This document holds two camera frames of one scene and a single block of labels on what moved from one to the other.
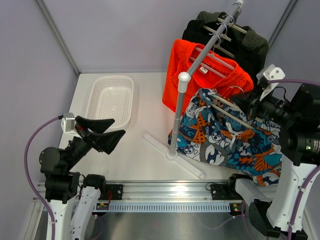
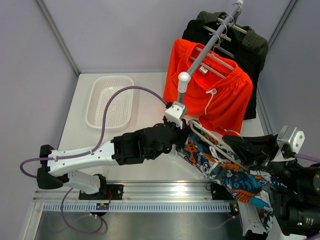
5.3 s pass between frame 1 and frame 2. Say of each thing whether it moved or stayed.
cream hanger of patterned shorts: moved
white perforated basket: stayed
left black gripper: moved
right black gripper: moved
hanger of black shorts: stayed
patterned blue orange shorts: moved
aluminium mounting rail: stayed
